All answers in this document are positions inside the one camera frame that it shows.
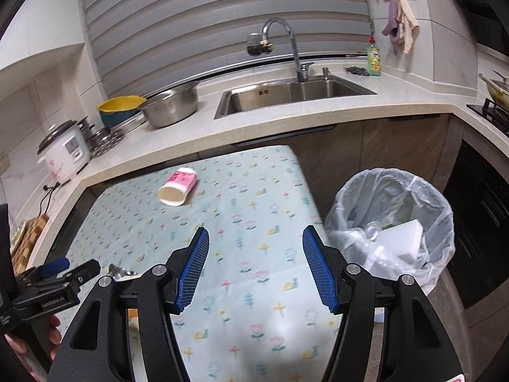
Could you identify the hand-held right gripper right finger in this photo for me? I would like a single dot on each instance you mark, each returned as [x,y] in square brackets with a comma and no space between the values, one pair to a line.
[318,270]

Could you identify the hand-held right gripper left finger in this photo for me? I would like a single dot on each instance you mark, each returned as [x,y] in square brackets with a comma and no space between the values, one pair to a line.
[193,270]

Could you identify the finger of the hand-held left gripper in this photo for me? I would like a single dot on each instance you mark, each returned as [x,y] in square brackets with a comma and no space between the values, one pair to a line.
[55,265]
[85,270]

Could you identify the clear plastic wrapper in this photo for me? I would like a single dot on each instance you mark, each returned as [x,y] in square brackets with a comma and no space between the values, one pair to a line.
[368,230]

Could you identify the pink paper cup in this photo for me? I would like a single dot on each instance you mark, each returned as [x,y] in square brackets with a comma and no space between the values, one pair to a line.
[181,183]

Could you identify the white sponge block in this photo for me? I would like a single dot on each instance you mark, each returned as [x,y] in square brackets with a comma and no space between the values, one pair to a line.
[401,238]

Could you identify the bin with clear bag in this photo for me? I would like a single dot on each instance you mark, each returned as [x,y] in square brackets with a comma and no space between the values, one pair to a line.
[437,215]

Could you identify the person's left hand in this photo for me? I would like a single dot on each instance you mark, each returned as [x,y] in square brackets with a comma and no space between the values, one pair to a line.
[54,334]

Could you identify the wooden cutting board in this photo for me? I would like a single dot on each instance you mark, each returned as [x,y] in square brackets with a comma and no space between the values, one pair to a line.
[32,242]

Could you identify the small silver wrapper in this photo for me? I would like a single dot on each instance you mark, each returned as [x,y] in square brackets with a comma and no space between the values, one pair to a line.
[121,272]

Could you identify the floral tablecloth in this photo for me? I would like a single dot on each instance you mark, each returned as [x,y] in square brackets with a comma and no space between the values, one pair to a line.
[246,191]

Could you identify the white rice cooker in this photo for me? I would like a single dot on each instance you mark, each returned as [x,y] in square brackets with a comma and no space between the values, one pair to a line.
[65,155]

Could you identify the metal steamer rack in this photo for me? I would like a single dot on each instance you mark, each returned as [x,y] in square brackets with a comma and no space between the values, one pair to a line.
[104,141]

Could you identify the wooden base cabinet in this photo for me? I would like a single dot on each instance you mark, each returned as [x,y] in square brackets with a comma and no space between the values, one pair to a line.
[377,147]

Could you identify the stacked metal pots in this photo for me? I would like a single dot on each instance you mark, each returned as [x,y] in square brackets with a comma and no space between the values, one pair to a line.
[85,127]

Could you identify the metal tray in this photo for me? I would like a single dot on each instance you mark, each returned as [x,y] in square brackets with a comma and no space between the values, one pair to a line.
[133,123]

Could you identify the steel colander bowl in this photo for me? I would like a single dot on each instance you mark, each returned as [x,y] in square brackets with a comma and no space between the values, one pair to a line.
[171,107]

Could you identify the blue yellow bowl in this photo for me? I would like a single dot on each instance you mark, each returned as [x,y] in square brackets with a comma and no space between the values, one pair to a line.
[119,105]

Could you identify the black oven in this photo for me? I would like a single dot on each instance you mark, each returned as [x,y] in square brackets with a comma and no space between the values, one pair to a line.
[481,215]

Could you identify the steel sink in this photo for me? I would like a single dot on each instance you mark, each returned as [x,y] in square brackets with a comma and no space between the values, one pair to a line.
[278,95]

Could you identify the dark scrubber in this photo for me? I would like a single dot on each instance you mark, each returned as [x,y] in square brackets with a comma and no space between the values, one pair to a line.
[356,71]

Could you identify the green dish soap bottle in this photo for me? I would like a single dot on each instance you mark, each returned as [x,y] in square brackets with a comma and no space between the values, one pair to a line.
[373,59]

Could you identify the chrome faucet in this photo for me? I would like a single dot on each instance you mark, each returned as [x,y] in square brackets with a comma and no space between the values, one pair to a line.
[294,47]

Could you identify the gas stove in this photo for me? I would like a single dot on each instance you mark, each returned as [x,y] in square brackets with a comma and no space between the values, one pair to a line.
[493,115]

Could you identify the purple hanging cloth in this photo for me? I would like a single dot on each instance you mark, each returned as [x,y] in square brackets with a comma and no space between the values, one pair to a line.
[391,28]

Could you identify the pan on stove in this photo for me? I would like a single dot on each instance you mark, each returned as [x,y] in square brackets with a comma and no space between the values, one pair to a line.
[499,91]

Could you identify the grey window blind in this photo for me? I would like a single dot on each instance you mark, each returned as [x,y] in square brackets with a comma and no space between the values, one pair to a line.
[218,16]

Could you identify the hanging cloths pink purple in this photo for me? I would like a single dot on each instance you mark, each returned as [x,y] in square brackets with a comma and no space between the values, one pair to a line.
[407,24]

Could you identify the black range hood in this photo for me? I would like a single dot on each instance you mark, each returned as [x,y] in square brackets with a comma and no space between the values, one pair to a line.
[485,8]

